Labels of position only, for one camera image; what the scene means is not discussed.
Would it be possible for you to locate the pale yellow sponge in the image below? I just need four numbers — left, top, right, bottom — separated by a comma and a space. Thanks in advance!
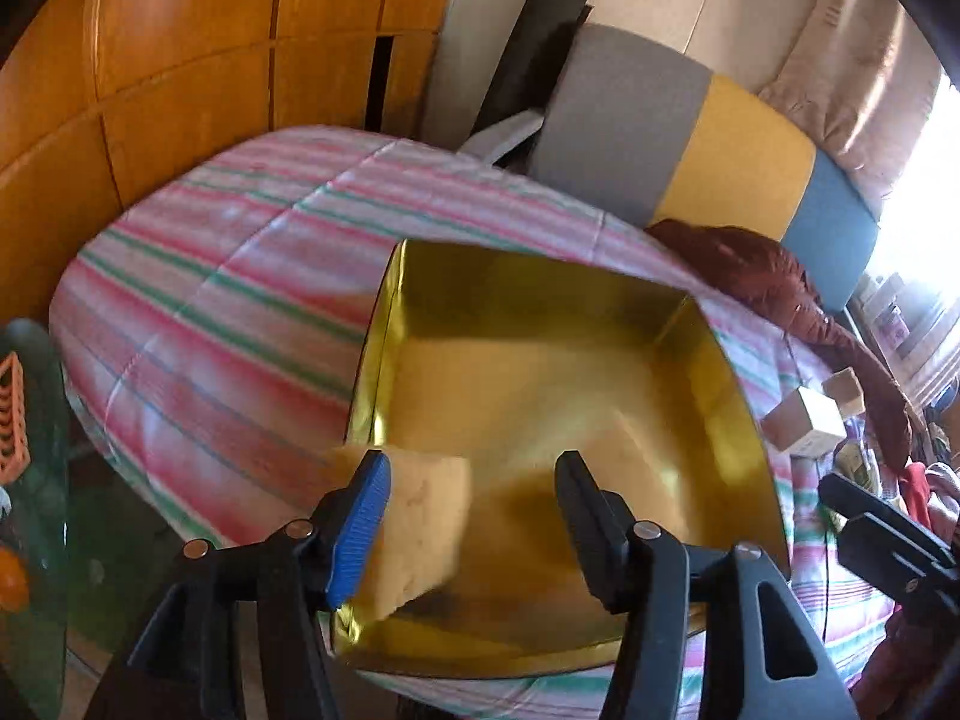
340, 447, 472, 624

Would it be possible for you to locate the small white cardboard box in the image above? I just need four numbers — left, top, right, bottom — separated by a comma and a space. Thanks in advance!
760, 387, 846, 458

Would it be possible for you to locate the gold square tray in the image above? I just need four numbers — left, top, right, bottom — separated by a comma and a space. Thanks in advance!
332, 241, 789, 679

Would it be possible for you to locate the dark red jacket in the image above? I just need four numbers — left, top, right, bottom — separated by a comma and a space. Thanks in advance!
647, 220, 911, 475

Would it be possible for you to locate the grey yellow blue chair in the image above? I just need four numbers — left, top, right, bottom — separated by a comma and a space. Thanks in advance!
460, 23, 878, 312

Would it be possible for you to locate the black rolled mat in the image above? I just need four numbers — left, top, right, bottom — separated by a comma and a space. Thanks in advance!
470, 0, 592, 135

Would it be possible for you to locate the pink patterned curtain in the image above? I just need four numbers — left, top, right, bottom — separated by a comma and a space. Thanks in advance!
760, 0, 942, 218

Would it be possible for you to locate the orange wooden cabinet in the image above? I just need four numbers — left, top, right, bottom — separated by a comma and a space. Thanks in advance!
2, 0, 448, 320

